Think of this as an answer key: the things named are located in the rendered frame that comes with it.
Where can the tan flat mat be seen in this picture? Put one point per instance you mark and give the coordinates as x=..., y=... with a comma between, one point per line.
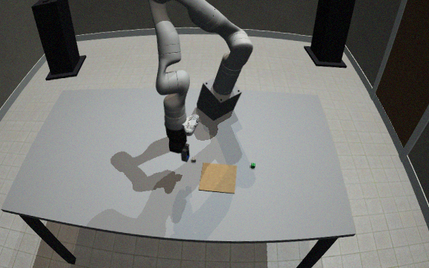
x=218, y=178

